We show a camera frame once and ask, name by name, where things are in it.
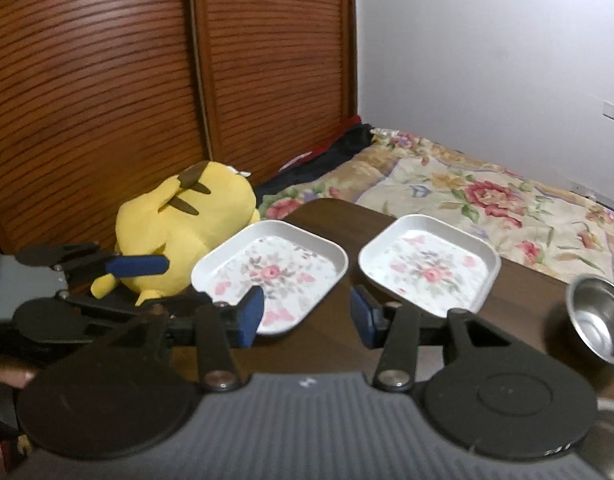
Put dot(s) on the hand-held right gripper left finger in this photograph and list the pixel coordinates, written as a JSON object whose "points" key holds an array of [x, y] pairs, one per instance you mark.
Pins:
{"points": [[249, 320]]}

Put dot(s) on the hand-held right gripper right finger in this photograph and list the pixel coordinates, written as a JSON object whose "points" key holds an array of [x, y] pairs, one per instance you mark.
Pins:
{"points": [[362, 320]]}

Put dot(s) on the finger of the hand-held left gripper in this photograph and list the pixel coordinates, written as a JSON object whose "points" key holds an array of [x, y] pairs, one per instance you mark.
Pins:
{"points": [[137, 265], [112, 308]]}

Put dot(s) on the white floral square plate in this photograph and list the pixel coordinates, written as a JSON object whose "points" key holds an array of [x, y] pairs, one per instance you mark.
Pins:
{"points": [[427, 265], [282, 265]]}

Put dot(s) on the person's left hand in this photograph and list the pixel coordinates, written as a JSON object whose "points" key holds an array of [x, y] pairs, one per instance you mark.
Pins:
{"points": [[9, 374]]}

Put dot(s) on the yellow plush toy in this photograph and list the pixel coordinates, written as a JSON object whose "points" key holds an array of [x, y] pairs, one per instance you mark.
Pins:
{"points": [[187, 220]]}

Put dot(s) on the floral blanket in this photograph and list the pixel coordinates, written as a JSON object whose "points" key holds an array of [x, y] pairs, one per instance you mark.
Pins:
{"points": [[462, 195]]}

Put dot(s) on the dark blue and red cloth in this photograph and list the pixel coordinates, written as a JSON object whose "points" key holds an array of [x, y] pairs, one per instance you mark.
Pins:
{"points": [[332, 160]]}

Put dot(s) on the wooden louvered wardrobe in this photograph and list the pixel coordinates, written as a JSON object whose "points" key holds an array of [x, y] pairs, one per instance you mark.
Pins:
{"points": [[112, 85]]}

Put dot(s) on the wall socket strip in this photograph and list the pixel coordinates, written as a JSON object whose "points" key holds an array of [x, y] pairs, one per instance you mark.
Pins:
{"points": [[594, 194]]}

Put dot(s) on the white wall switch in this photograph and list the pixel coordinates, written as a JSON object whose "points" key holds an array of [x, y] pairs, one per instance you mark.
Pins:
{"points": [[613, 111]]}

